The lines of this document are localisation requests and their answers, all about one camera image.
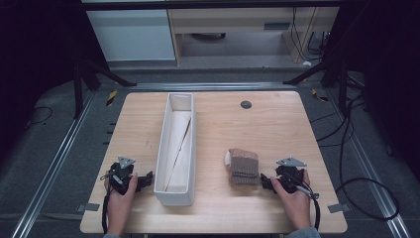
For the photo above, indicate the white cabinet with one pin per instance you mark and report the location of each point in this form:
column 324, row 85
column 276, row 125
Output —
column 132, row 34

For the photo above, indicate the person's right hand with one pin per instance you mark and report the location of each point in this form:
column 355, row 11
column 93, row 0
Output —
column 295, row 205

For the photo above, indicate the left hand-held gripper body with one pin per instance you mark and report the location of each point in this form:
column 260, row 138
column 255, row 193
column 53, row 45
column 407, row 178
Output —
column 120, row 175

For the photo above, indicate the yellow black striped tape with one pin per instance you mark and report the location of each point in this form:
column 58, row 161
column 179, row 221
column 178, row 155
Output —
column 111, row 97

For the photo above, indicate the grey tape piece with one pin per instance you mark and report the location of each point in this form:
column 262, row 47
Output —
column 88, row 207
column 338, row 208

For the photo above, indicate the metal floor rail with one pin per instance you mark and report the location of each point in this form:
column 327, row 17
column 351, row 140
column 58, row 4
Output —
column 49, row 172
column 211, row 86
column 369, row 165

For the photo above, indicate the brown knit cloth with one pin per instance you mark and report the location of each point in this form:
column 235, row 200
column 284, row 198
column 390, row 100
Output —
column 243, row 167

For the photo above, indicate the dark round table grommet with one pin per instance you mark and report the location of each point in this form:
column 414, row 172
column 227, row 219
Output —
column 246, row 104

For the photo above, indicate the person's left hand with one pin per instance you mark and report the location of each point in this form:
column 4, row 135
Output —
column 119, row 205

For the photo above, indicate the long white storage box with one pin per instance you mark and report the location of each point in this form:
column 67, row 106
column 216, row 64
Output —
column 176, row 148

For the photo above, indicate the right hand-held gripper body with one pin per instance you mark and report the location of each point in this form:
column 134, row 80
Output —
column 290, row 177

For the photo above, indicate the black metal stand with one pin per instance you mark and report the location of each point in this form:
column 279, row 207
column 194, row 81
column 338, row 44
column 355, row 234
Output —
column 341, row 79
column 79, row 86

